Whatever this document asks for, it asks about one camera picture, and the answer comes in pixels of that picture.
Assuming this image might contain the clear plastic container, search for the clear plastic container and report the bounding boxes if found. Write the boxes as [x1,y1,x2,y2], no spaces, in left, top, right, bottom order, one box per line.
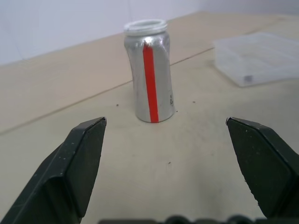
[212,32,299,89]

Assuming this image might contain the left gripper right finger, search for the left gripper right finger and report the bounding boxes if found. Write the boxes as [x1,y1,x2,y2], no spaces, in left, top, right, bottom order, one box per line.
[225,116,299,224]

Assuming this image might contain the silver red soda can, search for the silver red soda can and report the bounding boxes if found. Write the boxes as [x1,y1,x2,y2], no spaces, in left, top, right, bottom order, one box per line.
[123,20,177,124]

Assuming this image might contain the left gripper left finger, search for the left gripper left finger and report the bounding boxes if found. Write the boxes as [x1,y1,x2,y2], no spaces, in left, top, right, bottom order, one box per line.
[0,116,108,224]

